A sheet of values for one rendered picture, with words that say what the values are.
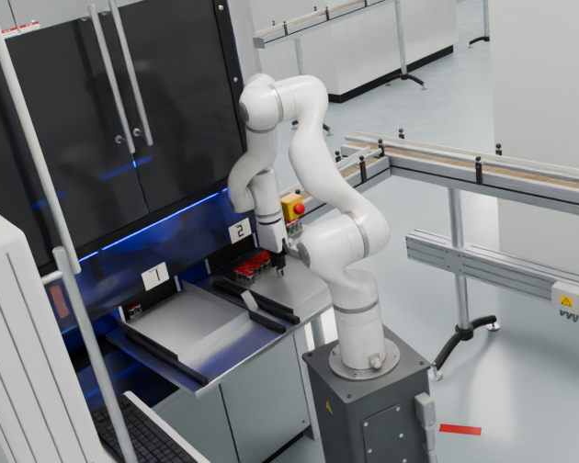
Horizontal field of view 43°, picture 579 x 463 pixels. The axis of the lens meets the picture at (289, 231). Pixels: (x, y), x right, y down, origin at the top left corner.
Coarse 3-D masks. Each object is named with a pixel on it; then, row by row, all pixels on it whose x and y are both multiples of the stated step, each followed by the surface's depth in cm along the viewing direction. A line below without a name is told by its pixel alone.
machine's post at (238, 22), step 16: (240, 0) 222; (240, 16) 223; (240, 32) 225; (240, 48) 226; (240, 64) 228; (304, 336) 276; (304, 352) 278; (304, 368) 280; (304, 384) 282; (304, 432) 297
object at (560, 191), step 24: (360, 144) 322; (384, 144) 307; (408, 144) 306; (432, 144) 297; (408, 168) 300; (432, 168) 290; (456, 168) 281; (480, 168) 271; (504, 168) 268; (528, 168) 260; (552, 168) 260; (480, 192) 277; (504, 192) 269; (528, 192) 261; (552, 192) 254; (576, 192) 247
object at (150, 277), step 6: (162, 264) 224; (150, 270) 221; (162, 270) 224; (144, 276) 221; (150, 276) 222; (156, 276) 224; (162, 276) 225; (144, 282) 221; (150, 282) 222; (156, 282) 224; (150, 288) 223
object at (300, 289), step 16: (288, 256) 250; (272, 272) 242; (288, 272) 240; (304, 272) 238; (240, 288) 232; (256, 288) 234; (272, 288) 232; (288, 288) 231; (304, 288) 229; (320, 288) 228; (272, 304) 221; (288, 304) 222; (304, 304) 217
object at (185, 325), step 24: (192, 288) 237; (144, 312) 232; (168, 312) 230; (192, 312) 227; (216, 312) 225; (240, 312) 220; (144, 336) 215; (168, 336) 217; (192, 336) 215; (216, 336) 211
